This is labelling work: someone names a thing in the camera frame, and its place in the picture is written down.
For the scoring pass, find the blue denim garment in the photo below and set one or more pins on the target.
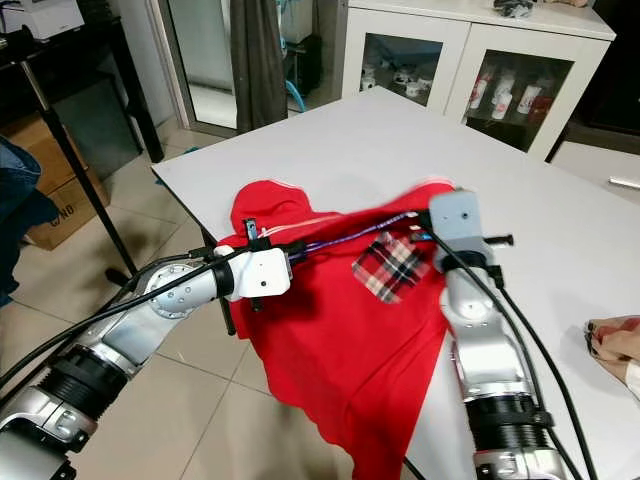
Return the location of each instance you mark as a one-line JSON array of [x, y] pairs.
[[20, 210]]

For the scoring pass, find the glass sliding door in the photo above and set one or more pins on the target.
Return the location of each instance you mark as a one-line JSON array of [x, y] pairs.
[[175, 60]]

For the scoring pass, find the brown cardboard box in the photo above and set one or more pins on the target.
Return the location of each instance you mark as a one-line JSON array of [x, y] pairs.
[[70, 215]]

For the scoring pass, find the white table black legs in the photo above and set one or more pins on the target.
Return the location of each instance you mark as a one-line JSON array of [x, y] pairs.
[[360, 140]]

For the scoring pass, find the black clothes rack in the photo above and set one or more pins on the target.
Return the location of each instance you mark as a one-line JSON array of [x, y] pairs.
[[75, 170]]

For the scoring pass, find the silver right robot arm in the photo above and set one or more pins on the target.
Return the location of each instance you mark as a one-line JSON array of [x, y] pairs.
[[480, 340]]

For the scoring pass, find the tv stand white drawers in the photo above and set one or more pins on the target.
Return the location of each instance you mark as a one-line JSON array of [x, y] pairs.
[[590, 160]]

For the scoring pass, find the red polo shirt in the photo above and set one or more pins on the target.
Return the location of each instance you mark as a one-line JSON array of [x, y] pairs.
[[360, 370]]

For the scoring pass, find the dark grey curtain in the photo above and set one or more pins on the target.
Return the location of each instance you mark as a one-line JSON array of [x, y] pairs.
[[258, 70]]

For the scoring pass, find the black desk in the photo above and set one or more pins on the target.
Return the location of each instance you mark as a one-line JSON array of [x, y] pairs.
[[145, 110]]

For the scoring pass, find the cream shirt beige plaid trim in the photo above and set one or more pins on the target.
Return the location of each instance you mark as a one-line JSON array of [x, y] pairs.
[[615, 345]]

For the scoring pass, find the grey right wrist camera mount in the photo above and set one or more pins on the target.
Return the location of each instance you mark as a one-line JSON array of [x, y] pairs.
[[460, 222]]

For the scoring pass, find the white appliance box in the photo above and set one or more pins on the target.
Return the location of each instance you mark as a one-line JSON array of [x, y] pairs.
[[40, 18]]

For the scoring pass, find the white glass door cabinet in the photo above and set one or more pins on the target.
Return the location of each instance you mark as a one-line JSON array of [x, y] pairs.
[[460, 30]]

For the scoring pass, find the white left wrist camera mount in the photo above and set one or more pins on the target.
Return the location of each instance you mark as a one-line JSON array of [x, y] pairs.
[[257, 275]]

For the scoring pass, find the white bottle red label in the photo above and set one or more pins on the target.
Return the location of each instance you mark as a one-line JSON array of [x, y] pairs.
[[505, 95], [530, 98], [480, 90]]

